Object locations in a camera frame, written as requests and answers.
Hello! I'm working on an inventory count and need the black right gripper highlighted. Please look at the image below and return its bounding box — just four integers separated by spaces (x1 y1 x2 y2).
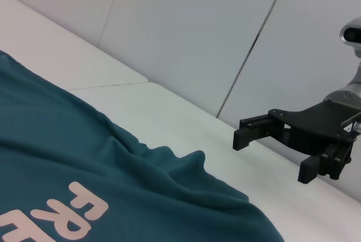
232 102 361 184

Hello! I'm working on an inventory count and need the teal t-shirt with FREE print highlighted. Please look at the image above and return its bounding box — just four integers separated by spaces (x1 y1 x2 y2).
0 50 285 242

